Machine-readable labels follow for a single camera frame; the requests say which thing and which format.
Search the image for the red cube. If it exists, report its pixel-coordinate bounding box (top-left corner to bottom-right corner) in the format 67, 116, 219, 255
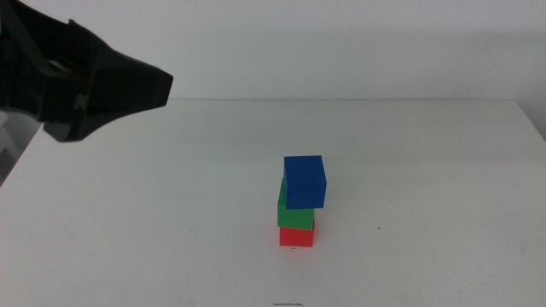
278, 221, 317, 248

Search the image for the blue cube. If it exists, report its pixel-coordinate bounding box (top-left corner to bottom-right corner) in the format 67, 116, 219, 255
283, 154, 328, 211

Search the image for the green cube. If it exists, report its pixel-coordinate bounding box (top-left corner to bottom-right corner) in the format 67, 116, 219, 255
276, 177, 316, 232

